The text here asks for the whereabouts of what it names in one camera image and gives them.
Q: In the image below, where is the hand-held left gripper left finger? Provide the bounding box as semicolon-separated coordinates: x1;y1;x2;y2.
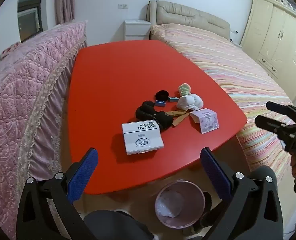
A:
16;147;99;240

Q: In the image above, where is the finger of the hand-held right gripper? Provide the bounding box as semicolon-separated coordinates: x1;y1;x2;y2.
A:
266;101;296;123
255;115;296;134

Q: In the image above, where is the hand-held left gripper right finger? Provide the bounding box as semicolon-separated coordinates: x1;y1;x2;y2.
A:
200;147;284;240

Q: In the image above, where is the pink trash bin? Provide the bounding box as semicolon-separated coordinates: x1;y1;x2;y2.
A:
154;180;205;229

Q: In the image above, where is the person's right hand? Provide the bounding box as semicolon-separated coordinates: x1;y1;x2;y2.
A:
290;153;296;178

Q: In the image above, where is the small pink and white box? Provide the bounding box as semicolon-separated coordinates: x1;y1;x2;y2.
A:
189;108;219;134

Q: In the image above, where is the clear plastic bin liner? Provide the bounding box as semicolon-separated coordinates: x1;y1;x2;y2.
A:
158;189;183;218

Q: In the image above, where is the person's grey trouser leg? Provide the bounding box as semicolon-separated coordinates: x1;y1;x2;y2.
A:
84;210;148;240

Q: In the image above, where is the white cardboard sock box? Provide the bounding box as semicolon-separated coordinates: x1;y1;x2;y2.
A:
121;119;164;155

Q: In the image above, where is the cream wardrobe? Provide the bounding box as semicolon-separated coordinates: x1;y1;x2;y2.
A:
240;0;296;105

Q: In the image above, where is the black rolled sock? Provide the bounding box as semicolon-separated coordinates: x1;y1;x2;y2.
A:
135;100;156;120
153;111;174;132

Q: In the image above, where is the white fluffy sock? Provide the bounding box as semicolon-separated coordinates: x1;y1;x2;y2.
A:
176;93;204;112

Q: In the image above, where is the green and pink sock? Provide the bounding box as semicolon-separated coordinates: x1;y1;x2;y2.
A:
178;83;193;98

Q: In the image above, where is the pink quilted cover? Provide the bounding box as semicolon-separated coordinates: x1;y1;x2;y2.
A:
0;21;88;240

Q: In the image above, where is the beige padded headboard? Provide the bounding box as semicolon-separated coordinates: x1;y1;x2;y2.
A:
148;0;231;40

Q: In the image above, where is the pink patterned pillow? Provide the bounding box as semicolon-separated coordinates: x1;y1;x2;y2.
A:
1;42;21;58

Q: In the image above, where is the white nightstand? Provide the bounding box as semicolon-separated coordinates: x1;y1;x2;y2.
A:
124;20;151;41

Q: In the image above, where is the dark framed window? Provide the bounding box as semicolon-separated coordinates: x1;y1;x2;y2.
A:
17;0;42;43

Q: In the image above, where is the pink curtain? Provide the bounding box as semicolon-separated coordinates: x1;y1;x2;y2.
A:
55;0;75;25

